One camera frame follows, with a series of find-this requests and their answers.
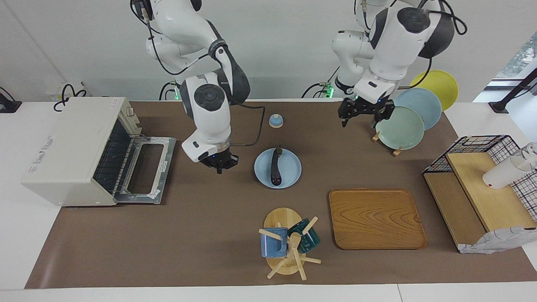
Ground small light blue plate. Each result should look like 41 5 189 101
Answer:
254 148 302 190

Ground dark purple eggplant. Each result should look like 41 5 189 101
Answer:
271 146 284 187

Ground oven glass door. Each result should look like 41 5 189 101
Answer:
113 135 177 205

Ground beige toaster oven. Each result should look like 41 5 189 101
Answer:
21 97 142 207

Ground pale green plate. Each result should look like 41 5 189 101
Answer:
375 106 425 151

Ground wooden plate rack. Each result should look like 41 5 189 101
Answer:
371 130 404 157

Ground brown table mat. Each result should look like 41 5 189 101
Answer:
24 100 537 290

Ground large light blue plate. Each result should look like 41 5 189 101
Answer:
393 87 442 130

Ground wooden mug tree stand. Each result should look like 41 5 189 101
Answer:
258 207 322 281

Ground yellow plate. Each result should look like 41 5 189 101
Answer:
409 70 459 112

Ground blue mug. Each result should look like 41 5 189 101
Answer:
261 227 289 258

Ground wooden serving tray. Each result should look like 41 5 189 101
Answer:
328 188 428 251

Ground dark green mug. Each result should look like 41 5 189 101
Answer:
287 218 321 254

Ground black clamp stand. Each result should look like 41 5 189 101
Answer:
489 67 537 115

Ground white paper cup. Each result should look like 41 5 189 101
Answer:
482 156 532 190

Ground wooden shelf box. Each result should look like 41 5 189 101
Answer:
423 152 537 252

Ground clear glass cup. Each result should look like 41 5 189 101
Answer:
517 142 537 170

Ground window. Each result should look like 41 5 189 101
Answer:
494 29 537 80

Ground white patterned cloth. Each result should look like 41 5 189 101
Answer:
458 226 537 254

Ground white socket box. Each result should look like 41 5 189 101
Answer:
45 81 86 102

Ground black table clamp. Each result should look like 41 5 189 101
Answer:
0 86 22 114

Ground black base cables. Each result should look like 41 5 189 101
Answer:
301 66 341 99
159 81 182 101

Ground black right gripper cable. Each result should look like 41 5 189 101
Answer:
229 103 266 147

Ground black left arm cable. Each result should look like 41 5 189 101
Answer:
396 0 467 90

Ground metal oven wire rack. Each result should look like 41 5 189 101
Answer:
97 135 140 190

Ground black wire basket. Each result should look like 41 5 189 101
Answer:
423 135 537 223

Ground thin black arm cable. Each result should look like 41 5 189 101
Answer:
131 0 210 77

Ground black oven power cable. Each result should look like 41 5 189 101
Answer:
53 83 88 112

